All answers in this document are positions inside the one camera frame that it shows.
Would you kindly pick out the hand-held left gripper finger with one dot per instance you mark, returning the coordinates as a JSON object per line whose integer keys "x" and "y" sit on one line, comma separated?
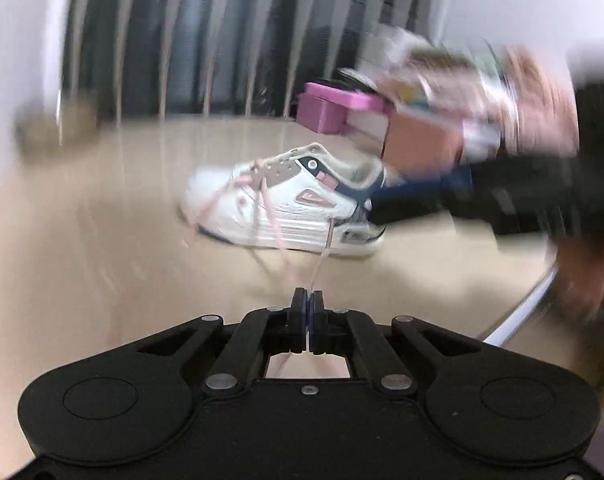
{"x": 304, "y": 320}
{"x": 316, "y": 320}

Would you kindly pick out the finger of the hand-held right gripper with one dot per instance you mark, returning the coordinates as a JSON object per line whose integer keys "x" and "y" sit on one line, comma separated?
{"x": 417, "y": 200}

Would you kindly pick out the pink shoelace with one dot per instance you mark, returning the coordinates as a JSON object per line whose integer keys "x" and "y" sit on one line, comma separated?
{"x": 272, "y": 215}

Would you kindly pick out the white sneaker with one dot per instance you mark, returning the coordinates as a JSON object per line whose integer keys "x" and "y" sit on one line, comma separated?
{"x": 292, "y": 210}

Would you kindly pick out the brown cardboard box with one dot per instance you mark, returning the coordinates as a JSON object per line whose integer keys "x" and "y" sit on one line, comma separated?
{"x": 422, "y": 145}

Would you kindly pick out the pile of folded blankets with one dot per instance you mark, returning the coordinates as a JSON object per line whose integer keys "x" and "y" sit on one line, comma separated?
{"x": 457, "y": 85}

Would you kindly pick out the flat pink box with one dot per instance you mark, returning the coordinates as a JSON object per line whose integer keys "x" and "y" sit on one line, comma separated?
{"x": 342, "y": 95}

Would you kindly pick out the small pink box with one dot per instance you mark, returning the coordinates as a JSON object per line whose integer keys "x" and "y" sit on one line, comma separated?
{"x": 319, "y": 115}

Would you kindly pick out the metal window railing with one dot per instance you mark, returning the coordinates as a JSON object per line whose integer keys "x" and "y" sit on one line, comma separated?
{"x": 216, "y": 35}

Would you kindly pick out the dark window with blinds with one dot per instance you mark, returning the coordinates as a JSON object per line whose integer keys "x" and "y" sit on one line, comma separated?
{"x": 191, "y": 35}

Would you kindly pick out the stainless steel bowl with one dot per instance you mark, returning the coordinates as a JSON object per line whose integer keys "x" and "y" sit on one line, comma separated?
{"x": 56, "y": 127}

